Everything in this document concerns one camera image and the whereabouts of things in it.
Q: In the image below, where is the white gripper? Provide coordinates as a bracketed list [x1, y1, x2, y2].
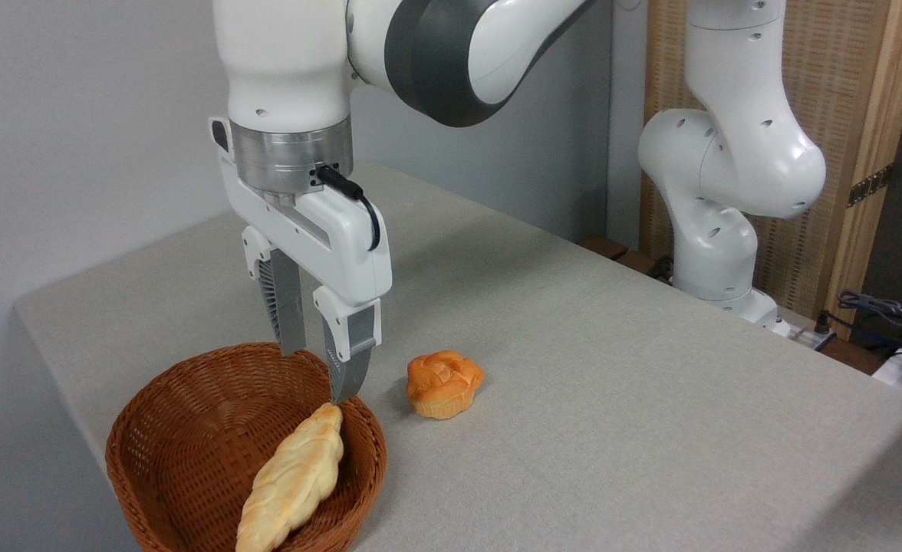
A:
[209, 117, 393, 406]

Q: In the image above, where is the long braided bread loaf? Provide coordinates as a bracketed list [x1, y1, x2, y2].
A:
[235, 402, 345, 552]

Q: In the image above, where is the metal screen hinge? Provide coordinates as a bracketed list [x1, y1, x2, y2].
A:
[848, 163, 895, 209]

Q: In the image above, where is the brown wicker basket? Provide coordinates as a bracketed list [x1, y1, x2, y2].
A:
[105, 342, 388, 552]

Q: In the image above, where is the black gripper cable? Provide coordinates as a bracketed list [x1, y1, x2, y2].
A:
[314, 164, 383, 253]

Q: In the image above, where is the wooden rattan folding screen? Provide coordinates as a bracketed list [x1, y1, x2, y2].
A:
[640, 0, 902, 338]

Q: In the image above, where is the bundle of dark cables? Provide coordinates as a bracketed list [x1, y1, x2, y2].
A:
[815, 289, 902, 355]

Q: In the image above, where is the orange muffin bread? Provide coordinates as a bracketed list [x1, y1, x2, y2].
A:
[406, 350, 486, 420]

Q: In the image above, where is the brown wooden base board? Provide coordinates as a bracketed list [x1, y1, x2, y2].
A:
[578, 235, 676, 282]

